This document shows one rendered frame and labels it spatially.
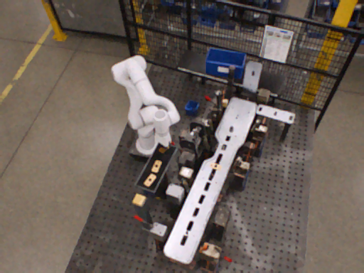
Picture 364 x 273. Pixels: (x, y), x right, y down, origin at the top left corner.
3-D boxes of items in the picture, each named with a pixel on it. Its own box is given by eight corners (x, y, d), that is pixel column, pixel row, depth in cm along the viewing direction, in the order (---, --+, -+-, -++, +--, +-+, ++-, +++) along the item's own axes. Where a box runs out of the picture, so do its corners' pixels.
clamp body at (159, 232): (167, 255, 236) (163, 239, 205) (153, 249, 239) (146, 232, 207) (173, 243, 241) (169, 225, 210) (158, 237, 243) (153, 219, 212)
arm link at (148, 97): (157, 77, 205) (180, 121, 205) (134, 87, 202) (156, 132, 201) (158, 72, 197) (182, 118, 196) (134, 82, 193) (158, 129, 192)
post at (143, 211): (150, 232, 245) (141, 207, 207) (141, 228, 247) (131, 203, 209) (154, 222, 249) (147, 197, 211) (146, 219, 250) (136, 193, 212)
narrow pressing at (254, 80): (254, 97, 269) (261, 64, 240) (241, 92, 272) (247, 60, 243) (255, 96, 270) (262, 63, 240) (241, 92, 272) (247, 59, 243)
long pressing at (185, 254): (193, 267, 203) (193, 266, 202) (160, 253, 208) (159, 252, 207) (259, 104, 267) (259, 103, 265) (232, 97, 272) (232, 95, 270)
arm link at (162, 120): (166, 120, 206) (152, 126, 204) (164, 106, 195) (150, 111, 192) (172, 129, 202) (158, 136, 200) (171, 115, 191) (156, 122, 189)
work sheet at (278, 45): (285, 64, 267) (295, 30, 240) (258, 57, 272) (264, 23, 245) (286, 62, 268) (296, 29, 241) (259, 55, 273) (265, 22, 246)
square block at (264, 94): (260, 126, 292) (267, 97, 261) (251, 123, 294) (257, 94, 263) (262, 119, 296) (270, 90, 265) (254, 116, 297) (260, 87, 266)
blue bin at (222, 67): (240, 79, 275) (242, 67, 264) (204, 73, 280) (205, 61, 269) (244, 65, 283) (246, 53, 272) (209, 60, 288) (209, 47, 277)
